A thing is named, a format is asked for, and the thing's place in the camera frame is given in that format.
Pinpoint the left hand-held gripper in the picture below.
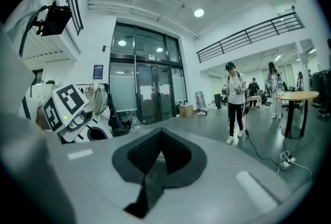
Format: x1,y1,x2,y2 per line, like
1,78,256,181
42,84,114,144

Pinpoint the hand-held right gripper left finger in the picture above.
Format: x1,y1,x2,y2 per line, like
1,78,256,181
111,127,162,185

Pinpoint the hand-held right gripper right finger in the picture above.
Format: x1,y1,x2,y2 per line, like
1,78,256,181
147,127,208,189

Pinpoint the black office chair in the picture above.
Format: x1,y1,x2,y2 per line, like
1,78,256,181
107,85,125,133

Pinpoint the clothes rack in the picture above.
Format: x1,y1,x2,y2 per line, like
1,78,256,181
77,82,111,118

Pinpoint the cardboard box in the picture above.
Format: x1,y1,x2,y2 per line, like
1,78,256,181
178,104,194,118

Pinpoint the folded metal cart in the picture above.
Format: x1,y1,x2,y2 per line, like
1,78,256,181
195,91,208,110

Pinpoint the black-framed glass door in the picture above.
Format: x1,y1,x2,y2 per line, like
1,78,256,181
109,22,189,126

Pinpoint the small wooden desk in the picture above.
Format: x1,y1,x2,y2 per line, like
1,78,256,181
247,95,263,108

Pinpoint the white power strip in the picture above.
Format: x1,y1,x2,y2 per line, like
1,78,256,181
280,152,297,170

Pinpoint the black chest-mounted box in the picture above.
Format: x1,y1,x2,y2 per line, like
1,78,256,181
35,2,73,37

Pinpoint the round wooden table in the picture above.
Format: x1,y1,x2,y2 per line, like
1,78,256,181
275,90,320,140

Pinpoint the short black balcony railing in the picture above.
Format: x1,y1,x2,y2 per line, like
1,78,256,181
63,0,84,37

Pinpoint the long black balcony railing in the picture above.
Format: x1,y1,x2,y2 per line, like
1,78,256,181
195,11,306,64

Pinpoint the person's white shirt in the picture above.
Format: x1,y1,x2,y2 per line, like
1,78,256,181
4,0,81,63

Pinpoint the blue wall poster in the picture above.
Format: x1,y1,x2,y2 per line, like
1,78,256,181
93,64,104,80

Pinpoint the black floor cable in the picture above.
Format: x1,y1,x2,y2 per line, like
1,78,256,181
244,128,283,167

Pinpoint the white power cable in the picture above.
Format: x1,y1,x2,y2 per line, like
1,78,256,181
276,160,313,180

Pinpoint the black chest box cable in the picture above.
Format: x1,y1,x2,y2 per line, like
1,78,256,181
19,5,50,57

